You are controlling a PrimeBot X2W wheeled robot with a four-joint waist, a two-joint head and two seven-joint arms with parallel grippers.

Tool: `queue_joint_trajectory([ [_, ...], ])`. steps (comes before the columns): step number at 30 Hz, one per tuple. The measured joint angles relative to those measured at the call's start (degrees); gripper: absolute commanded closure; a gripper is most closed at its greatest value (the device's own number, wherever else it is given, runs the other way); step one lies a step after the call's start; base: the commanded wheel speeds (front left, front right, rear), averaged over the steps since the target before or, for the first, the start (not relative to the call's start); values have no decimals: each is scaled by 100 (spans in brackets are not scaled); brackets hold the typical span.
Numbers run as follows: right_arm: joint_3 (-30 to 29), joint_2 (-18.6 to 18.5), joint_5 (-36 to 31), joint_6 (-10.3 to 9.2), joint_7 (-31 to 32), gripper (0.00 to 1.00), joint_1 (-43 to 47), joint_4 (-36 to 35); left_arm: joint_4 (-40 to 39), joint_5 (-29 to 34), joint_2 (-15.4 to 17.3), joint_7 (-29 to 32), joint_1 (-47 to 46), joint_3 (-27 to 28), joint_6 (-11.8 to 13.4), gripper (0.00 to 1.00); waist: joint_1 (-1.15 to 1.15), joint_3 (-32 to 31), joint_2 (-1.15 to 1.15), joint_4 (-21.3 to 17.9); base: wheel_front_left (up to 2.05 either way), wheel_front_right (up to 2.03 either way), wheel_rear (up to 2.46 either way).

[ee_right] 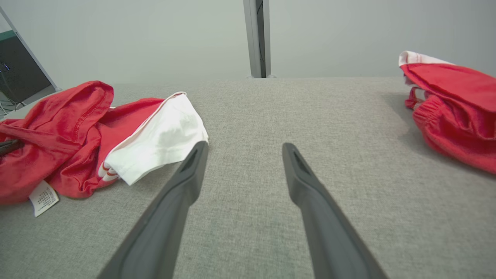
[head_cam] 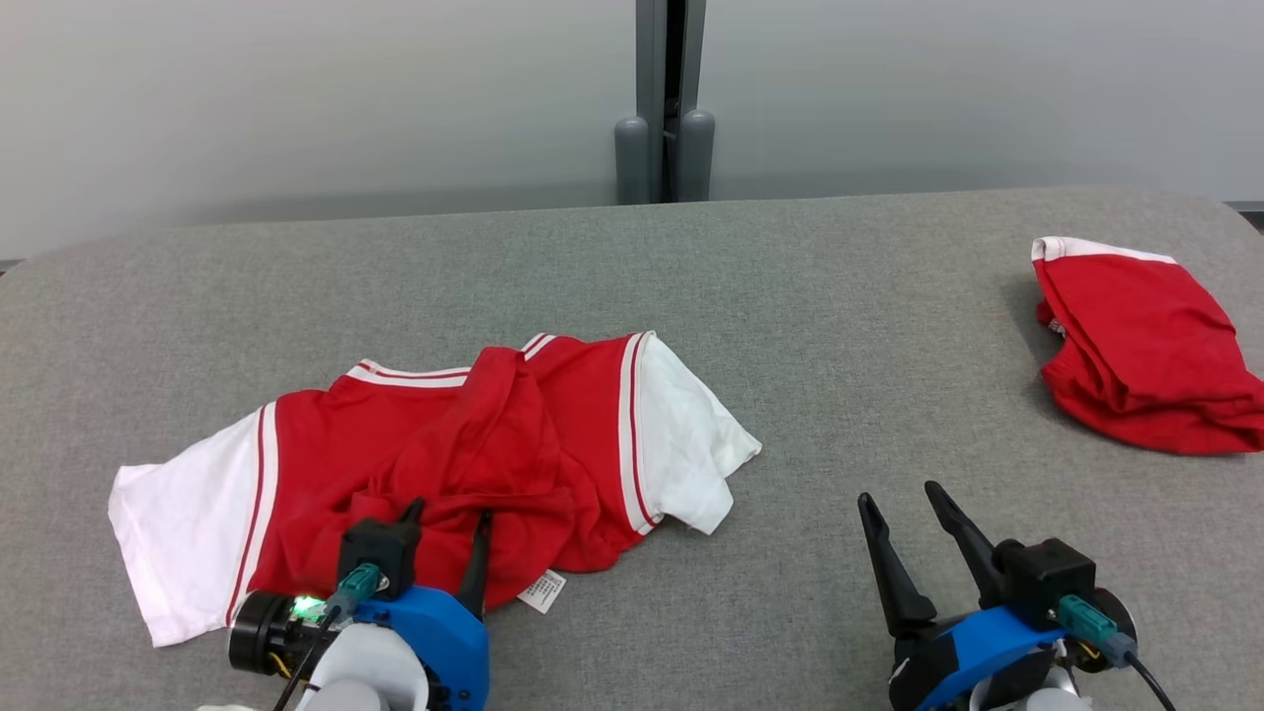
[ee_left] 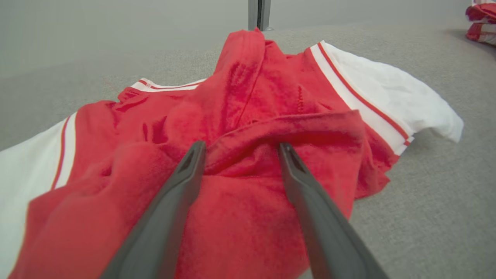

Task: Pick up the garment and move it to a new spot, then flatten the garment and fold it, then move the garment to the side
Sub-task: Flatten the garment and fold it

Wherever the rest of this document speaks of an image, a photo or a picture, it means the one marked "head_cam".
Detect right black cable teal plug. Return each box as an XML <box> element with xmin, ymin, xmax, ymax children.
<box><xmin>1057</xmin><ymin>594</ymin><xmax>1178</xmax><ymax>711</ymax></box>

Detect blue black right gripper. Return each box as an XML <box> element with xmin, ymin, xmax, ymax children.
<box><xmin>857</xmin><ymin>480</ymin><xmax>1139</xmax><ymax>711</ymax></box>

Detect left black cable teal plug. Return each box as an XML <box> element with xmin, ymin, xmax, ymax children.
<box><xmin>272</xmin><ymin>563</ymin><xmax>384</xmax><ymax>711</ymax></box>

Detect grey fabric table cover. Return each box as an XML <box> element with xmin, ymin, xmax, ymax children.
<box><xmin>0</xmin><ymin>188</ymin><xmax>1264</xmax><ymax>711</ymax></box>

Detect red shirt with white sleeves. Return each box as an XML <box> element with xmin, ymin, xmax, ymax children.
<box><xmin>107</xmin><ymin>331</ymin><xmax>763</xmax><ymax>650</ymax></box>

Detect grey vertical partition post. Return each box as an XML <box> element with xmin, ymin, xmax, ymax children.
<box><xmin>635</xmin><ymin>0</ymin><xmax>708</xmax><ymax>204</ymax></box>

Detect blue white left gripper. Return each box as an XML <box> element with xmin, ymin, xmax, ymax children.
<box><xmin>228</xmin><ymin>497</ymin><xmax>494</xmax><ymax>711</ymax></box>

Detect red shorts with white stripe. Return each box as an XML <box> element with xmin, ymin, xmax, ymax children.
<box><xmin>1031</xmin><ymin>236</ymin><xmax>1264</xmax><ymax>457</ymax></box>

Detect black cable teal plug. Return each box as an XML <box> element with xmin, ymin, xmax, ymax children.
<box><xmin>1057</xmin><ymin>594</ymin><xmax>1178</xmax><ymax>711</ymax></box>
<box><xmin>272</xmin><ymin>563</ymin><xmax>384</xmax><ymax>711</ymax></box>

